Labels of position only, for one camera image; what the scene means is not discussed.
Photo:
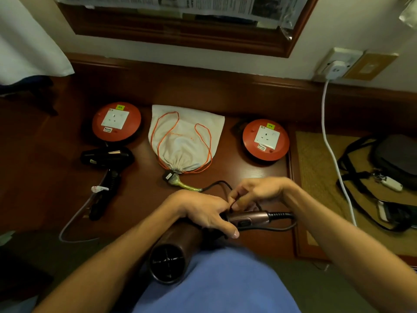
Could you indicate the person's right hand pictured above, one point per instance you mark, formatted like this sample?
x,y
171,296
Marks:
x,y
264,192

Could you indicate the person's left hand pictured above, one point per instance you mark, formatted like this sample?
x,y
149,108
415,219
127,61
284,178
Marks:
x,y
198,208

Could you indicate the person's right fingers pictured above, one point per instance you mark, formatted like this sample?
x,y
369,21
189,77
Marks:
x,y
242,200

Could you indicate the person's left thumb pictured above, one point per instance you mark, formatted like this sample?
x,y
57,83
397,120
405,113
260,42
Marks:
x,y
228,228

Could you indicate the brown hair dryer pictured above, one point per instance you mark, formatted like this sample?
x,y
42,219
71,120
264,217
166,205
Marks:
x,y
176,250

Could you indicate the person's right forearm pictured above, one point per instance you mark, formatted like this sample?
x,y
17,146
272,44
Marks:
x,y
351,250

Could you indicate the person's left forearm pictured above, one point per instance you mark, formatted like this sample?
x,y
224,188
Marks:
x,y
114,257

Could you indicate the blue clothing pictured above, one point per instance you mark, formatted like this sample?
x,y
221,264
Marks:
x,y
215,286

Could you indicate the red round socket reel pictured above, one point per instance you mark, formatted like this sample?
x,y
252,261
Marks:
x,y
116,122
266,140

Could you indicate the black plug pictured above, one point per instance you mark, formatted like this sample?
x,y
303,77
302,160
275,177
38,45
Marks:
x,y
170,176

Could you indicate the woven beige mat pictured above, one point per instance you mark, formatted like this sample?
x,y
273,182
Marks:
x,y
319,166

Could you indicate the black hair dryer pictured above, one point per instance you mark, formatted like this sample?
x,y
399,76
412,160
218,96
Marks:
x,y
109,159

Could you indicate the white key fob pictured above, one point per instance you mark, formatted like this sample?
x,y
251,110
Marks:
x,y
391,183

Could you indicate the black flat device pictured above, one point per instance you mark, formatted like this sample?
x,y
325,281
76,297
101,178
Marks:
x,y
399,213

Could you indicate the black bag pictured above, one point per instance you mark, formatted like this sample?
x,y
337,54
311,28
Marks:
x,y
395,159

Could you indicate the white plug adapter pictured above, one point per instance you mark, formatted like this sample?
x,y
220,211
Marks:
x,y
335,70

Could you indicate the clear plastic bag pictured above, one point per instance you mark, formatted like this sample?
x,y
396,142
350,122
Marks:
x,y
409,12

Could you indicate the white curtain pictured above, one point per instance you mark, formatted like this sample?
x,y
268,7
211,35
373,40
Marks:
x,y
26,39

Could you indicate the white wall socket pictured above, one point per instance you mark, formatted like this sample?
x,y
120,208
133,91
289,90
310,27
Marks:
x,y
342,57

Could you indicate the wooden mirror frame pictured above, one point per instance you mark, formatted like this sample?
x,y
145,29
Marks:
x,y
182,32

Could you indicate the beige switch plate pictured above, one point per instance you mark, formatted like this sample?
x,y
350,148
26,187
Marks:
x,y
369,66

